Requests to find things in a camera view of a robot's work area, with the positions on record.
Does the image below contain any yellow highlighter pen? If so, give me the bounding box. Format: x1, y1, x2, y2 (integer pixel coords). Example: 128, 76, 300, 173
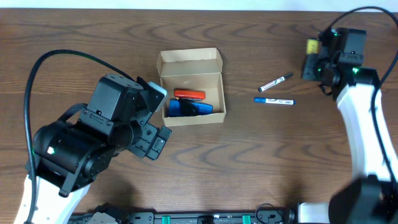
306, 39, 320, 55

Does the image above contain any blue plastic eraser holder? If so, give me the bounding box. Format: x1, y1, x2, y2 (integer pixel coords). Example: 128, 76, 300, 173
168, 99, 213, 117

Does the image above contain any black correction tape dispenser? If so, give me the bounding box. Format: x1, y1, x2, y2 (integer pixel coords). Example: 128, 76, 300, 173
178, 98, 199, 116

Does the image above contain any orange stapler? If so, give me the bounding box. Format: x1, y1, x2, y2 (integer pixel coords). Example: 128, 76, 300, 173
174, 89, 206, 101

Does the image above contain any blue whiteboard marker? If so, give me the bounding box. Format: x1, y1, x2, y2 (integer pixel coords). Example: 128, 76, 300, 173
254, 97, 295, 105

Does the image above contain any brown cardboard box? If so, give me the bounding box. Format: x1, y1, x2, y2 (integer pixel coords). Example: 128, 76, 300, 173
157, 48, 226, 127

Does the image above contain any black whiteboard marker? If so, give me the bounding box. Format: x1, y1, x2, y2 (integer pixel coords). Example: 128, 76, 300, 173
257, 72, 294, 93

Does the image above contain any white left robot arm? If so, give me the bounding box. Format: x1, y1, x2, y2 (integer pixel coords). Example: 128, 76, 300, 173
15, 74, 171, 223

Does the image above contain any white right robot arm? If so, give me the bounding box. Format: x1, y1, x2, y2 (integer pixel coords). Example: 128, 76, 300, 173
296, 28, 397, 223

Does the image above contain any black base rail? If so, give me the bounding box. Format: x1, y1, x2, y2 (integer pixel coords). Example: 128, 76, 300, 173
68, 203, 360, 224

